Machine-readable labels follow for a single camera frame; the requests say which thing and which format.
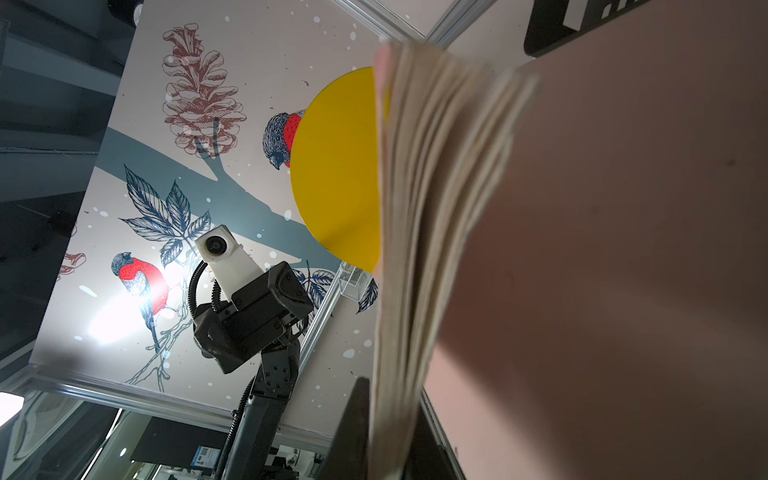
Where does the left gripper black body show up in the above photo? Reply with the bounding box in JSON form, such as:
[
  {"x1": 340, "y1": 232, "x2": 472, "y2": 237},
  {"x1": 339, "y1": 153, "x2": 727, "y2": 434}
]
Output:
[{"x1": 191, "y1": 261, "x2": 314, "y2": 374}]

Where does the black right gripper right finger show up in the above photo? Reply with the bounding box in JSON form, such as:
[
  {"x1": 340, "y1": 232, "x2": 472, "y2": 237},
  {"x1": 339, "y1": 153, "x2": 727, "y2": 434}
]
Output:
[{"x1": 404, "y1": 392, "x2": 465, "y2": 480}]

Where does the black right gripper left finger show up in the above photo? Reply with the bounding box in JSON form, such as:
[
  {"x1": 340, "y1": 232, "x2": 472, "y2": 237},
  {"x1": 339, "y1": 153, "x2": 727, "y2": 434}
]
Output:
[{"x1": 317, "y1": 377, "x2": 370, "y2": 480}]

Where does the red Hamlet book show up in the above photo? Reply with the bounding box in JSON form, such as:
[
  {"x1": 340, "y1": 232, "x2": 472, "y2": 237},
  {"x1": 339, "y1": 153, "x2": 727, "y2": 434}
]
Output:
[{"x1": 367, "y1": 42, "x2": 536, "y2": 479}]

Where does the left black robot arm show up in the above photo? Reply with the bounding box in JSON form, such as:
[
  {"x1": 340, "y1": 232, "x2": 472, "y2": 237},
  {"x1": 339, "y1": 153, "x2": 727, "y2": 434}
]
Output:
[{"x1": 187, "y1": 261, "x2": 314, "y2": 479}]

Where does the yellow pink blue bookshelf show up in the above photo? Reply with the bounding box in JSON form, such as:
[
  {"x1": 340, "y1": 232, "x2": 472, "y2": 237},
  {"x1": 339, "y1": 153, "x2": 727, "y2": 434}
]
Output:
[{"x1": 290, "y1": 0, "x2": 768, "y2": 480}]

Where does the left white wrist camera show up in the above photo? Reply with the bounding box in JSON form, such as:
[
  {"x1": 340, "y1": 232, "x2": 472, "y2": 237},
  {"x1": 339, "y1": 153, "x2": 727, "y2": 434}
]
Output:
[{"x1": 195, "y1": 225, "x2": 264, "y2": 298}]

